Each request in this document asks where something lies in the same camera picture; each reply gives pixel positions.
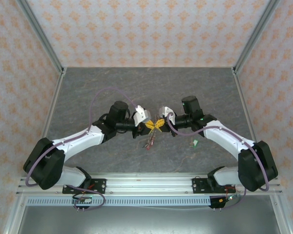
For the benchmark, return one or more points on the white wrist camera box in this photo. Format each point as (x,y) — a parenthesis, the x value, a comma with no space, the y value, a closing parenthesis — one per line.
(141,115)
(166,111)

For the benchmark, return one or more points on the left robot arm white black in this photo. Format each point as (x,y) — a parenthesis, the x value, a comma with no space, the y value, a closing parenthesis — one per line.
(75,143)

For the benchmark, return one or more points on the small controller circuit board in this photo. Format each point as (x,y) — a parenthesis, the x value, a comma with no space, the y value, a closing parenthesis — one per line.
(230,198)
(84,200)

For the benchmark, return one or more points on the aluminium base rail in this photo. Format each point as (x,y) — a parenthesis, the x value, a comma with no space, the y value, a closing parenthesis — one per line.
(149,185)

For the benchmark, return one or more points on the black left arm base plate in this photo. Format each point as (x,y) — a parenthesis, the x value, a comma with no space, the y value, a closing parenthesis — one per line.
(98,182)

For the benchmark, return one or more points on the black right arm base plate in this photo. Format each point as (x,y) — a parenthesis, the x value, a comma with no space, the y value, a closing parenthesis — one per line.
(197,185)

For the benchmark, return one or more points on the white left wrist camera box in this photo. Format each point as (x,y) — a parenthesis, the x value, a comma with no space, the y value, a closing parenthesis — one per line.
(141,115)

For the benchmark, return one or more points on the grey metal shelf sheet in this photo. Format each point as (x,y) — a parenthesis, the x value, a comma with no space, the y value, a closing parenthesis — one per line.
(149,221)

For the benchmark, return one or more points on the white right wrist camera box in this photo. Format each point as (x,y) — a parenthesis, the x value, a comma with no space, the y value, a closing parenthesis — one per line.
(166,111)

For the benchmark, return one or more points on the metal keyring disc with rings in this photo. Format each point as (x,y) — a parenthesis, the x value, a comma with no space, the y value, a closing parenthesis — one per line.
(151,140)

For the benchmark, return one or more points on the aluminium frame leg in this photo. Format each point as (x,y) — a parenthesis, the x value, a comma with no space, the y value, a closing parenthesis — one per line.
(283,219)
(13,219)

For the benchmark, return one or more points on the aluminium corner post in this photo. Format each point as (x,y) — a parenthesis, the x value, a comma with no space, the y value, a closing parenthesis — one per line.
(256,31)
(39,31)

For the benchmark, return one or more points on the aluminium side rail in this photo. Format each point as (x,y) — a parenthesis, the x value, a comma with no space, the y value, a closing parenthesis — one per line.
(56,92)
(241,92)

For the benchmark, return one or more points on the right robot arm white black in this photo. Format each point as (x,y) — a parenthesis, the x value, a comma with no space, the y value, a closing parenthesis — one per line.
(224,139)

